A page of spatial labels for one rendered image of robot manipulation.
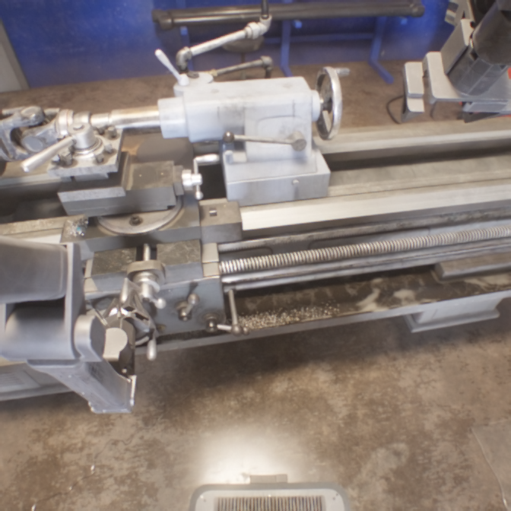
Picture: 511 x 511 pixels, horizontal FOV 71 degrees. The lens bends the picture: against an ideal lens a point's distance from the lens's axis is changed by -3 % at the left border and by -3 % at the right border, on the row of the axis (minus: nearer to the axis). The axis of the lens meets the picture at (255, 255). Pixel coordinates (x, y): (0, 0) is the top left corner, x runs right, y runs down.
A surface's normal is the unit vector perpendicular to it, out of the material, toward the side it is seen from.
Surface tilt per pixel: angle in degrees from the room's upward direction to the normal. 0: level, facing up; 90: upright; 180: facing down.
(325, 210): 36
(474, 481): 0
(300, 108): 82
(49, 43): 90
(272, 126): 76
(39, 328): 18
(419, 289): 0
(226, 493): 0
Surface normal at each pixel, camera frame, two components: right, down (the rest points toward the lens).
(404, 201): 0.09, -0.10
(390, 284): 0.00, -0.65
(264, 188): 0.16, 0.74
